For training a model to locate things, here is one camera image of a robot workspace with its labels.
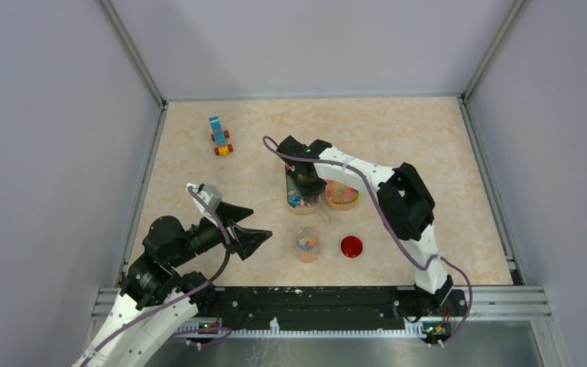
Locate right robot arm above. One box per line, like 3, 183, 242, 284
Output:
273, 136, 453, 315

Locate clear plastic scoop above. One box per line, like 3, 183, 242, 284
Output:
310, 198, 332, 223

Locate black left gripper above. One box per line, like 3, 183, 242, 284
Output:
169, 200, 272, 267

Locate beige tray opaque candies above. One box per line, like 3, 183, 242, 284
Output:
284, 167, 316, 215

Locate blue toy car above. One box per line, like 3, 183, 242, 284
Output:
209, 116, 234, 156

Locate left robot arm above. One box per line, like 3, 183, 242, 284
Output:
74, 202, 273, 366

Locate beige tray translucent candies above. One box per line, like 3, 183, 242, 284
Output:
325, 180, 359, 210

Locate red jar lid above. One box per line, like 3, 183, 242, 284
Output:
340, 235, 364, 258

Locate clear plastic jar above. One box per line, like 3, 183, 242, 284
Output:
295, 228, 319, 263

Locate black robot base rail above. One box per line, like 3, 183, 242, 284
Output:
197, 286, 467, 331

